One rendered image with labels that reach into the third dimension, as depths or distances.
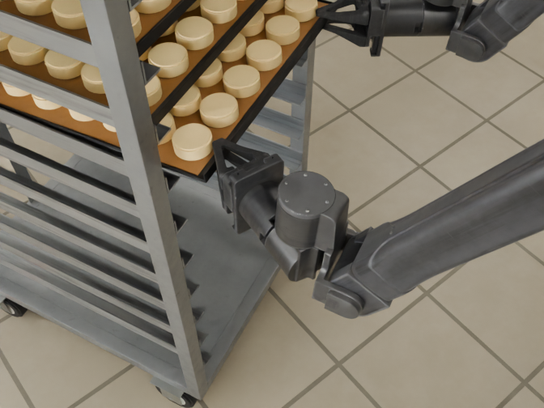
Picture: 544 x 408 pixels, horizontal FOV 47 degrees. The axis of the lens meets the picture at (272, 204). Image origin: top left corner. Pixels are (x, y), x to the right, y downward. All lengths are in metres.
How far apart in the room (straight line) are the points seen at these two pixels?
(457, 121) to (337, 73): 0.42
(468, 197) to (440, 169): 1.37
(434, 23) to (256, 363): 0.88
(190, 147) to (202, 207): 0.80
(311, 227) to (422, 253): 0.11
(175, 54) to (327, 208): 0.31
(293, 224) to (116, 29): 0.25
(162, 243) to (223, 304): 0.58
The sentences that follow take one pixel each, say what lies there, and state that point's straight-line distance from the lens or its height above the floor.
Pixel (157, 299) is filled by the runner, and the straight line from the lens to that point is 1.11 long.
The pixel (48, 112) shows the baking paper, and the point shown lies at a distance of 0.91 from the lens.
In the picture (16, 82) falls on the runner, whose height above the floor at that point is 0.87.
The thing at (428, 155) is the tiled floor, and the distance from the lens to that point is 1.93.
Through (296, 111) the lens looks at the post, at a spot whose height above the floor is 0.54.
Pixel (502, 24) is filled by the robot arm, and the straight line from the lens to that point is 0.96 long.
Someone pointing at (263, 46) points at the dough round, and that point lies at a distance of 0.91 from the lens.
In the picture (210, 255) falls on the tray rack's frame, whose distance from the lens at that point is 1.49.
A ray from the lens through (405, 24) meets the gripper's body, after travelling 0.99.
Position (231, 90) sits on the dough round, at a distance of 0.86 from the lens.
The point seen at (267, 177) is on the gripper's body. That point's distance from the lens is 0.72.
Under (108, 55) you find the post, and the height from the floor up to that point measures 1.00.
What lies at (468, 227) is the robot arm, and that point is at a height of 0.97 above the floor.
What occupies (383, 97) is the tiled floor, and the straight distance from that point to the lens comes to 2.08.
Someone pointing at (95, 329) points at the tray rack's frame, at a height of 0.15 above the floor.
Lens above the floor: 1.39
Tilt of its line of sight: 52 degrees down
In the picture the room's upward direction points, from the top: straight up
